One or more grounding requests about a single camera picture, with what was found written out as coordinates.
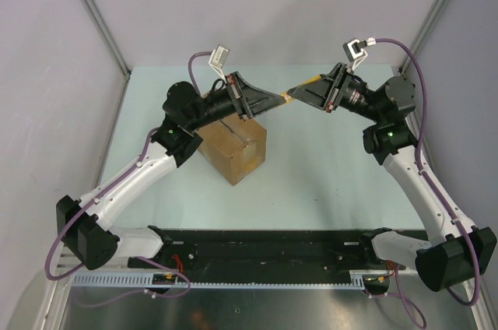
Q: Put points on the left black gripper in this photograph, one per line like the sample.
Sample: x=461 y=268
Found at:
x=248 y=100

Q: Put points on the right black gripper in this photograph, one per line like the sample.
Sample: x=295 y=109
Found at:
x=327 y=93

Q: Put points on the yellow utility knife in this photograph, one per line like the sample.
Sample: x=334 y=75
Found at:
x=286 y=95

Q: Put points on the brown cardboard express box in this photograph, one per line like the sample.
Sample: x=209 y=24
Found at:
x=235 y=147

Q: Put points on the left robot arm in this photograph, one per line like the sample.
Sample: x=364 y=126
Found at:
x=86 y=225

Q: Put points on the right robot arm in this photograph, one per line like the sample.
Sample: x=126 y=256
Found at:
x=455 y=250

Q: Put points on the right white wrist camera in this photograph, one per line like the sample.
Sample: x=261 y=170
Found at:
x=355 y=51

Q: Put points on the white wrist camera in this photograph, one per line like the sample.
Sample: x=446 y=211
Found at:
x=218 y=58
x=355 y=51

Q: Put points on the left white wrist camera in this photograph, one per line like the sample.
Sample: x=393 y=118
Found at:
x=218 y=58

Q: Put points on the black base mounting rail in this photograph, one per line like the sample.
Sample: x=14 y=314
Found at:
x=201 y=249

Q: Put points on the right aluminium frame post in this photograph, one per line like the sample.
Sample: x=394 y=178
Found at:
x=429 y=23

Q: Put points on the aluminium frame post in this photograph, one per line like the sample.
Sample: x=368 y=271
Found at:
x=429 y=23
x=106 y=36

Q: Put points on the left aluminium frame post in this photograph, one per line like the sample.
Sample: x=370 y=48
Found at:
x=106 y=36

